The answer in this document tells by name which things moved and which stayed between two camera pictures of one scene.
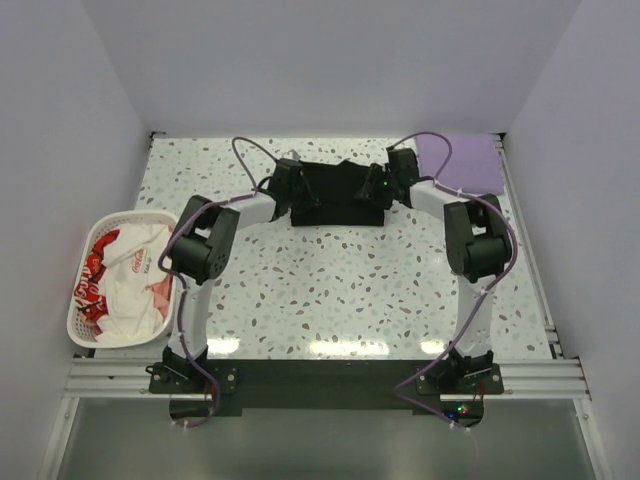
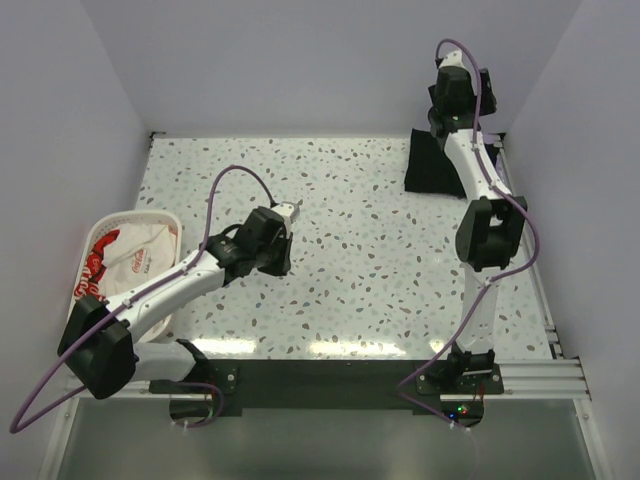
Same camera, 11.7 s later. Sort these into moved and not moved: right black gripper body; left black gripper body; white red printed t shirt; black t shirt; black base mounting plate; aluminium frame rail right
Moved: left black gripper body; black t shirt; right black gripper body
Not moved: aluminium frame rail right; black base mounting plate; white red printed t shirt
